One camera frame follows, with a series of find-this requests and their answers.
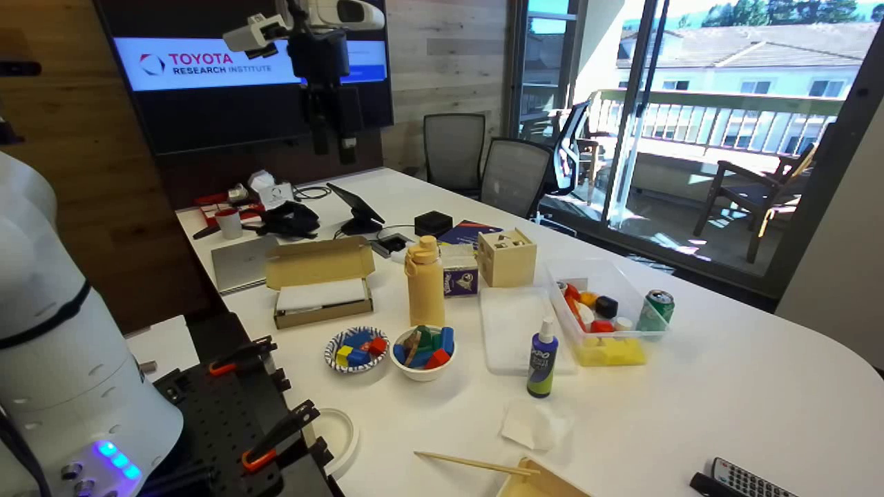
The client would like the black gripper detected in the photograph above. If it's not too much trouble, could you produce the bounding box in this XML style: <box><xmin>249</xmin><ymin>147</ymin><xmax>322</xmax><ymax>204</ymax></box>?
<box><xmin>288</xmin><ymin>26</ymin><xmax>365</xmax><ymax>167</ymax></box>

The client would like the small black box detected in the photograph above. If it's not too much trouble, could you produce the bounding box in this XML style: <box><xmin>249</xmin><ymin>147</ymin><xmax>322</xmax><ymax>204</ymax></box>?
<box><xmin>411</xmin><ymin>209</ymin><xmax>456</xmax><ymax>241</ymax></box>

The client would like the yellow bottle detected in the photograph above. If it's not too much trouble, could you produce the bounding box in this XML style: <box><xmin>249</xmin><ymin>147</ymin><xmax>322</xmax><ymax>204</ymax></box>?
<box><xmin>402</xmin><ymin>236</ymin><xmax>448</xmax><ymax>332</ymax></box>

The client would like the green can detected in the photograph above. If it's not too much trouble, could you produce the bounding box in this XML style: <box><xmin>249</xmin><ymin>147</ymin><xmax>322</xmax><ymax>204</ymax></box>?
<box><xmin>632</xmin><ymin>287</ymin><xmax>677</xmax><ymax>335</ymax></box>

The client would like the white cable loop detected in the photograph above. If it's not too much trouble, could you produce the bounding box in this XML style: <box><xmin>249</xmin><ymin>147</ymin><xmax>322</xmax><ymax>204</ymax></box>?
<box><xmin>306</xmin><ymin>405</ymin><xmax>365</xmax><ymax>484</ymax></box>

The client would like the wooden box with holes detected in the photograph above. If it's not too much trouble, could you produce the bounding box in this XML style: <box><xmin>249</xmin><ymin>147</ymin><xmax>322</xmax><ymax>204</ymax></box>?
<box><xmin>474</xmin><ymin>226</ymin><xmax>539</xmax><ymax>291</ymax></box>

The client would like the white cup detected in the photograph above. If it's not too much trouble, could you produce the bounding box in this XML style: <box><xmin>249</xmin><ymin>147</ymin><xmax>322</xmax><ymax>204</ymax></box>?
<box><xmin>215</xmin><ymin>209</ymin><xmax>244</xmax><ymax>242</ymax></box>

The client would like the white crumpled paper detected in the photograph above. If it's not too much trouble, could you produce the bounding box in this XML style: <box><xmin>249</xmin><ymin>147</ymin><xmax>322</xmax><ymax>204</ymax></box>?
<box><xmin>246</xmin><ymin>168</ymin><xmax>295</xmax><ymax>213</ymax></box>

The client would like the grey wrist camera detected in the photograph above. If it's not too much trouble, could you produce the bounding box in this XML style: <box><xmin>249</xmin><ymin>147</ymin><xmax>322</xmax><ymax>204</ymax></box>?
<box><xmin>220</xmin><ymin>8</ymin><xmax>297</xmax><ymax>56</ymax></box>

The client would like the balcony railing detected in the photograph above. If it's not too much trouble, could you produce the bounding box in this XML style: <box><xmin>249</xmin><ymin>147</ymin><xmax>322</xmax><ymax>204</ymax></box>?
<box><xmin>588</xmin><ymin>85</ymin><xmax>844</xmax><ymax>161</ymax></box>

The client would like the black mounting plate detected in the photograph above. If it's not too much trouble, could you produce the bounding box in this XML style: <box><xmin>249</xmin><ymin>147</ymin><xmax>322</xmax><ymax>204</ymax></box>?
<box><xmin>134</xmin><ymin>306</ymin><xmax>340</xmax><ymax>497</ymax></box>

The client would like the open brown cardboard box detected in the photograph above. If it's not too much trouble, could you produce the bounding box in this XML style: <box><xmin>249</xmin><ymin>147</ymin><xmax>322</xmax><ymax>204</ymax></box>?
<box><xmin>262</xmin><ymin>236</ymin><xmax>378</xmax><ymax>332</ymax></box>

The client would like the blue bottle white cap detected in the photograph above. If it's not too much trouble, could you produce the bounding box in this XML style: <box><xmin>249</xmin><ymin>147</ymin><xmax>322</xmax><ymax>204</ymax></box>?
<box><xmin>525</xmin><ymin>318</ymin><xmax>561</xmax><ymax>401</ymax></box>

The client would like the black clamp orange handle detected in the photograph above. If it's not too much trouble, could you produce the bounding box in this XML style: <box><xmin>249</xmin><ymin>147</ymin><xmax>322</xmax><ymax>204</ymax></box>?
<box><xmin>239</xmin><ymin>398</ymin><xmax>322</xmax><ymax>474</ymax></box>
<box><xmin>208</xmin><ymin>335</ymin><xmax>280</xmax><ymax>381</ymax></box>

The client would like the wooden chopstick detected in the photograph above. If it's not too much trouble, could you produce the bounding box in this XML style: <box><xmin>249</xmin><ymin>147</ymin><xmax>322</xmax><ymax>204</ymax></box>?
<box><xmin>411</xmin><ymin>448</ymin><xmax>541</xmax><ymax>480</ymax></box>

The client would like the yellow sponge block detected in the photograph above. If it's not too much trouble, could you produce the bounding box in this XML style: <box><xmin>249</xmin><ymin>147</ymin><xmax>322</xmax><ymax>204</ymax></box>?
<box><xmin>575</xmin><ymin>335</ymin><xmax>646</xmax><ymax>369</ymax></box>

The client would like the small clear plastic container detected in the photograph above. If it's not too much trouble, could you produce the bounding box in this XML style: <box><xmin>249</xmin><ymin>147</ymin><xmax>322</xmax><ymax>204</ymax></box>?
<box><xmin>496</xmin><ymin>396</ymin><xmax>575</xmax><ymax>456</ymax></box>

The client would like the white plastic bottle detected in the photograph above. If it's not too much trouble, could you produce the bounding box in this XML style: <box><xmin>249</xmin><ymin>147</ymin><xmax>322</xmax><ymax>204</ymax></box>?
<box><xmin>478</xmin><ymin>281</ymin><xmax>578</xmax><ymax>375</ymax></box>

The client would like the black office chair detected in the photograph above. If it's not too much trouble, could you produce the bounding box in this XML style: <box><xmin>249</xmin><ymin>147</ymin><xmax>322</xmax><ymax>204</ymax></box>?
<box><xmin>549</xmin><ymin>98</ymin><xmax>596</xmax><ymax>198</ymax></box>

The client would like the red tool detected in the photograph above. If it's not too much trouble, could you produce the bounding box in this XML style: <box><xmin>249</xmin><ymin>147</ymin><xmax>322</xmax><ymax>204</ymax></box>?
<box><xmin>194</xmin><ymin>190</ymin><xmax>244</xmax><ymax>231</ymax></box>

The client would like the blue book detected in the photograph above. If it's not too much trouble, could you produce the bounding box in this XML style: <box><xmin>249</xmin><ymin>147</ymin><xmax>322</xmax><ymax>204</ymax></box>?
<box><xmin>436</xmin><ymin>219</ymin><xmax>506</xmax><ymax>249</ymax></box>

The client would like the wooden patio chair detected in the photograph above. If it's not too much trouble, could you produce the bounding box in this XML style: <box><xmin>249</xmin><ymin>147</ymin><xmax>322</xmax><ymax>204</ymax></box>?
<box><xmin>694</xmin><ymin>121</ymin><xmax>825</xmax><ymax>265</ymax></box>

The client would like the small wooden tray box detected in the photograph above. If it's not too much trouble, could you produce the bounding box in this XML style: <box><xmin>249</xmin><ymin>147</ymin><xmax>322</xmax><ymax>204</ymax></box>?
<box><xmin>495</xmin><ymin>454</ymin><xmax>590</xmax><ymax>497</ymax></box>

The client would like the black tablet stand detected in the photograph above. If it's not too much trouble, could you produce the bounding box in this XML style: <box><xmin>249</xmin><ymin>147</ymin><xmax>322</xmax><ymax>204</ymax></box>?
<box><xmin>326</xmin><ymin>179</ymin><xmax>386</xmax><ymax>237</ymax></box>

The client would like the wall television screen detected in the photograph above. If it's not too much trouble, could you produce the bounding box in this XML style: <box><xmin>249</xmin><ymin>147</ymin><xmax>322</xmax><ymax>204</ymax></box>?
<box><xmin>92</xmin><ymin>0</ymin><xmax>398</xmax><ymax>157</ymax></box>

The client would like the red toy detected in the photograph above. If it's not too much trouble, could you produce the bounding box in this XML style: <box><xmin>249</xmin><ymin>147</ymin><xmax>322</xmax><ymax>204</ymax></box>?
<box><xmin>561</xmin><ymin>281</ymin><xmax>588</xmax><ymax>318</ymax></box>

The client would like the black cloth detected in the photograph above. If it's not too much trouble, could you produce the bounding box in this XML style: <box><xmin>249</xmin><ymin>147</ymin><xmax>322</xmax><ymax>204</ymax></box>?
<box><xmin>260</xmin><ymin>201</ymin><xmax>322</xmax><ymax>242</ymax></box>

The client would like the white bowl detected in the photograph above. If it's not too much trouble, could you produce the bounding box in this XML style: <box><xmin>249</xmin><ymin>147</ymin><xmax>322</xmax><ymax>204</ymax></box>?
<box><xmin>389</xmin><ymin>327</ymin><xmax>458</xmax><ymax>383</ymax></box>

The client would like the plate with blue markings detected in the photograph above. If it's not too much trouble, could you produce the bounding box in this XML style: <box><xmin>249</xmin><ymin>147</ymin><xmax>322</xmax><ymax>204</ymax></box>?
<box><xmin>322</xmin><ymin>327</ymin><xmax>393</xmax><ymax>379</ymax></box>

